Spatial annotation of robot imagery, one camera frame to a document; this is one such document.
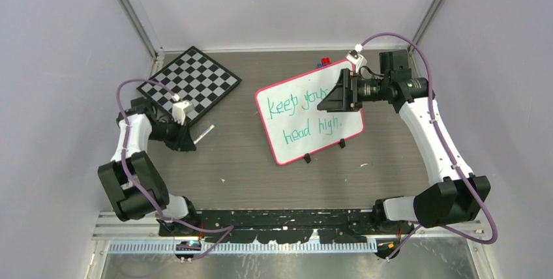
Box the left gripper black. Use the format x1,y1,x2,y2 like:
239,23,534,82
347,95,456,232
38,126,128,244
149,116,196,152

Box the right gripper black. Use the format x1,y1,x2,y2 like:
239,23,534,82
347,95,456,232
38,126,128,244
318,68,390,112

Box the green whiteboard marker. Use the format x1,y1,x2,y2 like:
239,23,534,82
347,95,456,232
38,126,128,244
194,125,215,145

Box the whiteboard with red frame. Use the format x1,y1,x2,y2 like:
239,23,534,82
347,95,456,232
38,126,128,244
254,60,365,166

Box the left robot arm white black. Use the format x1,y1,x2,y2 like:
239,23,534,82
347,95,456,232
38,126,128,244
98,98,200,236

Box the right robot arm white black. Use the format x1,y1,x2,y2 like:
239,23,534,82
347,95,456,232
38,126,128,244
317,49,491,234

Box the right black whiteboard foot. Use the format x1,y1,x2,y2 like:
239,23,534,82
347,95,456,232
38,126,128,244
338,139,346,149

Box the blue red toy figure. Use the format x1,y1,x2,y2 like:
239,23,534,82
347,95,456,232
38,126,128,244
317,57,332,68

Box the black and white chessboard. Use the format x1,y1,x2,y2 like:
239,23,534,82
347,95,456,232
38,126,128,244
137,46,241,125

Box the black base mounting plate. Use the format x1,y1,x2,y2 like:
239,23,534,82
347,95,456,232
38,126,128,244
158,209,415,246

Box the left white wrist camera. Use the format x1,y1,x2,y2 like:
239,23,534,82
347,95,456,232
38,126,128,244
171,100,194,125

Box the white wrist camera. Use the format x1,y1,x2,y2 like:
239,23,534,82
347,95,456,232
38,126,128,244
171,100,194,125
346,44,367,73

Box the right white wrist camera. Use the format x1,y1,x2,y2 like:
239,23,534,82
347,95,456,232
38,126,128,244
346,44,367,73

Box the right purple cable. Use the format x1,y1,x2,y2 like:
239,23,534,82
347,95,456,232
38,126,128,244
354,32,498,261

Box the purple cable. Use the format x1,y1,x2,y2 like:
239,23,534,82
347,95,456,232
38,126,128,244
354,32,498,261
116,79,234,261

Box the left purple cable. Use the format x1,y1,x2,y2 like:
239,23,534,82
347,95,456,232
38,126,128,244
116,79,234,261

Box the slotted grey cable duct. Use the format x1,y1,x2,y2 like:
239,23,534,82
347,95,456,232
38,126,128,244
108,239,378,254

